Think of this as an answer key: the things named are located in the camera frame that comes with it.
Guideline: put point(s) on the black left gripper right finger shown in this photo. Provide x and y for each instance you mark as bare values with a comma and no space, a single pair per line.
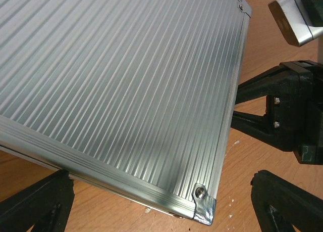
282,206

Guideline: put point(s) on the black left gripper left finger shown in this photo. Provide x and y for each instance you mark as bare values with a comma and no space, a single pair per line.
43,206

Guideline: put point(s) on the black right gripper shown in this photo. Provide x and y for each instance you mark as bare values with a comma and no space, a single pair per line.
294,119

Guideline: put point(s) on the aluminium poker case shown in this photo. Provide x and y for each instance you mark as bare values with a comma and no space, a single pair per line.
134,96

